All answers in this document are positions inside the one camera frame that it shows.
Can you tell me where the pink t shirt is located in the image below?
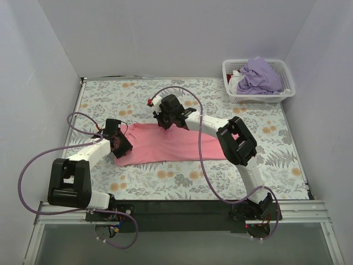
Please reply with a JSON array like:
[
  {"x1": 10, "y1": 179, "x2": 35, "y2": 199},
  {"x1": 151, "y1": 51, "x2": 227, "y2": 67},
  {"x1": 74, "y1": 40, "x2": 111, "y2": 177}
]
[{"x1": 114, "y1": 123, "x2": 226, "y2": 167}]

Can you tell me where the purple cable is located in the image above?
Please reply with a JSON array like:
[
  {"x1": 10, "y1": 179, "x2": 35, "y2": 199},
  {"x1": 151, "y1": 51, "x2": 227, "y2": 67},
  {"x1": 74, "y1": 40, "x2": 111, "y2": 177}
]
[
  {"x1": 147, "y1": 86, "x2": 282, "y2": 241},
  {"x1": 17, "y1": 112, "x2": 139, "y2": 251}
]

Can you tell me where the floral table mat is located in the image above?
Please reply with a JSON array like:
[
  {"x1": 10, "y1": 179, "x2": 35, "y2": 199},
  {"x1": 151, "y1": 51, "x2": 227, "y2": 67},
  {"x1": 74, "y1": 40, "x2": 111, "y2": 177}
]
[{"x1": 69, "y1": 79, "x2": 309, "y2": 200}]

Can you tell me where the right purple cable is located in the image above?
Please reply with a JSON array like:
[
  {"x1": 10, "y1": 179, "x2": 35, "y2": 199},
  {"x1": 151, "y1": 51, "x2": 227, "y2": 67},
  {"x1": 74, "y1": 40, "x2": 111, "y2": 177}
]
[{"x1": 147, "y1": 86, "x2": 282, "y2": 241}]

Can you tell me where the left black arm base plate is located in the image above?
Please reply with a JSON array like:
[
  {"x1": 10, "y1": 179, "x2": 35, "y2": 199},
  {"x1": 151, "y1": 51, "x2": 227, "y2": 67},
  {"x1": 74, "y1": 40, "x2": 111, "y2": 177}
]
[{"x1": 85, "y1": 204, "x2": 135, "y2": 222}]

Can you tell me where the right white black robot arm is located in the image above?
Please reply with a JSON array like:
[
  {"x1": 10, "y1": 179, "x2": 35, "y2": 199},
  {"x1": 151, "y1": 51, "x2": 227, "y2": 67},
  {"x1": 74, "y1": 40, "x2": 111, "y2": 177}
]
[{"x1": 148, "y1": 94, "x2": 281, "y2": 221}]

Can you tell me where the purple t shirt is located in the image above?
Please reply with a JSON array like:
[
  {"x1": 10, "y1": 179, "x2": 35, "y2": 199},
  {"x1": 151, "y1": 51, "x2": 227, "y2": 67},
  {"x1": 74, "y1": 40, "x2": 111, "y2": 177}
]
[{"x1": 237, "y1": 57, "x2": 283, "y2": 96}]

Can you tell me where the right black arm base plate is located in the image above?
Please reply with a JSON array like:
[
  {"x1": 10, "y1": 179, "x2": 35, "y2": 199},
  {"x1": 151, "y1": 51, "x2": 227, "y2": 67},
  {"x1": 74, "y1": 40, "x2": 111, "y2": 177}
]
[{"x1": 229, "y1": 202, "x2": 278, "y2": 221}]

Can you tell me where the dark red garment in basket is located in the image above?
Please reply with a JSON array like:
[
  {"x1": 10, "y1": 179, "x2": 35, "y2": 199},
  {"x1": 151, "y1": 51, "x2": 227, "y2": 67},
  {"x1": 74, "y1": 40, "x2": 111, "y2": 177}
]
[{"x1": 226, "y1": 74, "x2": 232, "y2": 83}]

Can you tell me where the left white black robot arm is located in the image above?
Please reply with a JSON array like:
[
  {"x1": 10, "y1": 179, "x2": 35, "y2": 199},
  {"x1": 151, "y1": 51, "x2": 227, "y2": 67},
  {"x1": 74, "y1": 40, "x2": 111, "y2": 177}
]
[{"x1": 47, "y1": 119, "x2": 133, "y2": 210}]

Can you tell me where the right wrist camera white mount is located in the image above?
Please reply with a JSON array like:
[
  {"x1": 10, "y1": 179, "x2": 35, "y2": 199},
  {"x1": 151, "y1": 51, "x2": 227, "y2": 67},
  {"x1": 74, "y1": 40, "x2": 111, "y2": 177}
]
[{"x1": 147, "y1": 96, "x2": 162, "y2": 114}]

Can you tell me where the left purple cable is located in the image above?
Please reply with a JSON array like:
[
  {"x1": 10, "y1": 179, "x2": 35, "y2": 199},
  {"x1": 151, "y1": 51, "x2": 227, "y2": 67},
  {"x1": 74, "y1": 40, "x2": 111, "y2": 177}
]
[{"x1": 17, "y1": 112, "x2": 139, "y2": 251}]

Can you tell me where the white plastic laundry basket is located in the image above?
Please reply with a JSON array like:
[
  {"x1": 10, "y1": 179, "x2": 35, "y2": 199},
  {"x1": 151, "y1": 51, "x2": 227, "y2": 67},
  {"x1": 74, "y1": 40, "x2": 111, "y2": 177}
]
[{"x1": 222, "y1": 59, "x2": 296, "y2": 104}]

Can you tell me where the aluminium frame rail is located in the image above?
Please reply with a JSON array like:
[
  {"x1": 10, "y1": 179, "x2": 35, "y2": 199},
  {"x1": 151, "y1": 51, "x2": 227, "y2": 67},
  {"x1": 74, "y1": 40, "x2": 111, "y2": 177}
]
[{"x1": 23, "y1": 200, "x2": 344, "y2": 264}]

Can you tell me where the white garment in basket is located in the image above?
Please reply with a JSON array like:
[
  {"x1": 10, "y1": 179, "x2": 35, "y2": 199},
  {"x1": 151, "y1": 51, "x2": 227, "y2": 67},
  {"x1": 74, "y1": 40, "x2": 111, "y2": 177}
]
[{"x1": 228, "y1": 70, "x2": 243, "y2": 94}]

